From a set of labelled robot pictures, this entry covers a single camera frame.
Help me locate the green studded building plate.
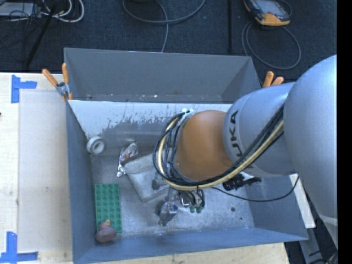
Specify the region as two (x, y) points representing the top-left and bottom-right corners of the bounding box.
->
(94, 183), (124, 234)

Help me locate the crumpled silver foil packet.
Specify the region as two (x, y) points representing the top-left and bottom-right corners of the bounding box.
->
(116, 141), (139, 178)

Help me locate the black cylinder on white bracket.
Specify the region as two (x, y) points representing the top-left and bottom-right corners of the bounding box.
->
(222, 172), (262, 191)

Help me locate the grey flat pad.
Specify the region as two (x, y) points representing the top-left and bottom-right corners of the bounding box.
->
(124, 153), (172, 202)

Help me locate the grey metal bin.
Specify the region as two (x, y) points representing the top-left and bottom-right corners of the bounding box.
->
(63, 47), (310, 264)

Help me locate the brown toy duck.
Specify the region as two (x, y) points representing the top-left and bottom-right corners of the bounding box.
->
(95, 219), (118, 244)

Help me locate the white tape roll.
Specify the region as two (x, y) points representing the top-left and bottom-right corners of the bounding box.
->
(86, 136), (107, 156)

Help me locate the pale wood flat board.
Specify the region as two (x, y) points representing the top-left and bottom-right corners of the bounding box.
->
(16, 88), (74, 255)

